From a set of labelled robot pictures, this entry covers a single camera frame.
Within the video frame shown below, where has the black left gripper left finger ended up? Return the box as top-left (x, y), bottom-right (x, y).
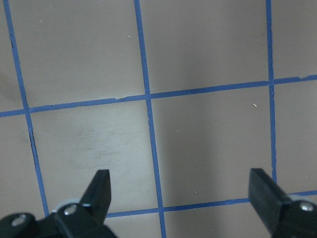
top-left (54, 170), bottom-right (116, 238)

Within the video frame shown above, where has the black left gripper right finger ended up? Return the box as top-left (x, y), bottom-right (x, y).
top-left (248, 168), bottom-right (317, 238)

